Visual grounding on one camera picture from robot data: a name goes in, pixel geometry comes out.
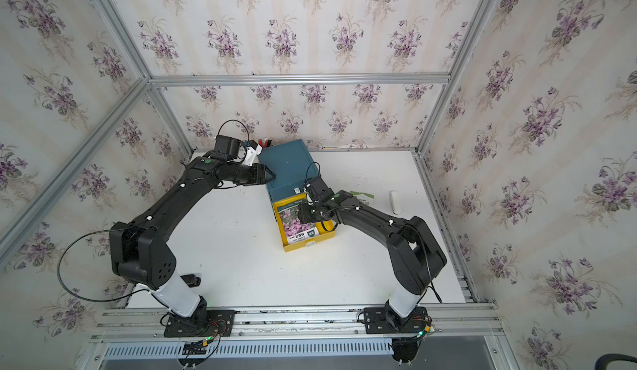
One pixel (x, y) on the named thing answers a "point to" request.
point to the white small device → (394, 200)
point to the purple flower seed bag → (294, 228)
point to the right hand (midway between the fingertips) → (307, 214)
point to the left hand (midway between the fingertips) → (271, 180)
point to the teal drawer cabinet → (292, 165)
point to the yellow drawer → (326, 229)
